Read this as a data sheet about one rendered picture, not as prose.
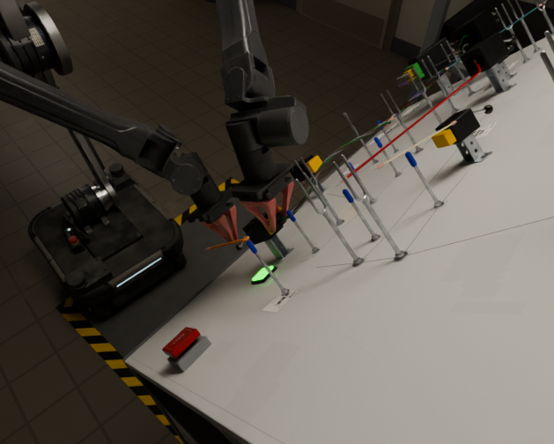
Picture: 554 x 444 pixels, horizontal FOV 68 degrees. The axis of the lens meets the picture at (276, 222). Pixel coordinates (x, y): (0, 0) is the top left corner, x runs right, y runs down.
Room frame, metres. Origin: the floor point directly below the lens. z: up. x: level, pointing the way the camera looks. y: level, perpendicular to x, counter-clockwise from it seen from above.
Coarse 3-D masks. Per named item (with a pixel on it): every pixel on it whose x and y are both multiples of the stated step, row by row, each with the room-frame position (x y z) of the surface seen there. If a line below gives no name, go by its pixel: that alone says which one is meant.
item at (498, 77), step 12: (492, 36) 0.80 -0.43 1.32; (480, 48) 0.77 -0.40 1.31; (492, 48) 0.78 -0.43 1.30; (504, 48) 0.79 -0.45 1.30; (468, 60) 0.80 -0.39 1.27; (480, 60) 0.80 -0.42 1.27; (492, 60) 0.76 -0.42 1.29; (468, 72) 0.79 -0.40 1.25; (480, 72) 0.77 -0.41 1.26; (492, 72) 0.79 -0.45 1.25; (492, 84) 0.77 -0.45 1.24; (504, 84) 0.76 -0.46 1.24; (516, 84) 0.75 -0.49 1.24
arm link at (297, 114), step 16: (240, 80) 0.57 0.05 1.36; (240, 96) 0.55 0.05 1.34; (288, 96) 0.53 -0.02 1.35; (272, 112) 0.52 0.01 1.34; (288, 112) 0.50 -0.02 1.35; (304, 112) 0.53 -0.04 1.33; (272, 128) 0.49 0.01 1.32; (288, 128) 0.48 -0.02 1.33; (304, 128) 0.51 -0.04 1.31; (272, 144) 0.49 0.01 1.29; (288, 144) 0.49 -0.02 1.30
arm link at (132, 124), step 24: (0, 72) 0.55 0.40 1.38; (0, 96) 0.54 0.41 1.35; (24, 96) 0.55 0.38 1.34; (48, 96) 0.57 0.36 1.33; (72, 96) 0.61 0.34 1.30; (48, 120) 0.55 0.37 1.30; (72, 120) 0.56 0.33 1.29; (96, 120) 0.58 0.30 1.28; (120, 120) 0.61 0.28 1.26; (120, 144) 0.58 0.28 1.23; (144, 144) 0.61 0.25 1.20; (168, 144) 0.62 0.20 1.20
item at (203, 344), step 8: (200, 336) 0.28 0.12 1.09; (200, 344) 0.26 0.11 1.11; (208, 344) 0.26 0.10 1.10; (192, 352) 0.25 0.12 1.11; (200, 352) 0.25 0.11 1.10; (168, 360) 0.25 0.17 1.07; (176, 360) 0.24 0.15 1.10; (184, 360) 0.24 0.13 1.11; (192, 360) 0.24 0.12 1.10; (184, 368) 0.23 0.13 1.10
